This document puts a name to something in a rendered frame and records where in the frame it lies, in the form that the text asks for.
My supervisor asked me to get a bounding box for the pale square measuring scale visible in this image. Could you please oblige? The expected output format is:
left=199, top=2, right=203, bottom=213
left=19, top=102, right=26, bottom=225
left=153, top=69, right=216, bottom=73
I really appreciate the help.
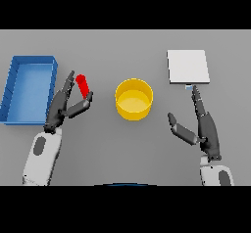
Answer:
left=166, top=49, right=211, bottom=90

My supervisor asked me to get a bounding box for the blue tray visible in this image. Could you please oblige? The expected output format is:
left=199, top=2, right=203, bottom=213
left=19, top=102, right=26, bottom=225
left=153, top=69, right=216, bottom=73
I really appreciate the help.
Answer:
left=0, top=55, right=59, bottom=126

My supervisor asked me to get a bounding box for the yellow bowl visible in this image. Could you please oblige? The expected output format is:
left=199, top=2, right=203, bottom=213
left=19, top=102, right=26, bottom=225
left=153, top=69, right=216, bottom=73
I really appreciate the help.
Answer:
left=114, top=77, right=154, bottom=121

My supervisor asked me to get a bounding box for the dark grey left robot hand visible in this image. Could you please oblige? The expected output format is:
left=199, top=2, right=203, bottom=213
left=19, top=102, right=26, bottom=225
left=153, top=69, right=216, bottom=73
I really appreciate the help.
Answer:
left=43, top=70, right=94, bottom=135

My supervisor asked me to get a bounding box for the red beaker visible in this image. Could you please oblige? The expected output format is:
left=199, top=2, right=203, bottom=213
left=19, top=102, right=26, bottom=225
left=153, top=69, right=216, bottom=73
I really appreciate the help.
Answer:
left=75, top=73, right=90, bottom=100

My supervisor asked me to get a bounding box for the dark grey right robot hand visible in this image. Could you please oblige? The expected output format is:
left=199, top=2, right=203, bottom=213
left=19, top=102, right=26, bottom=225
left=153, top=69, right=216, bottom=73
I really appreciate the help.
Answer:
left=167, top=84, right=223, bottom=163

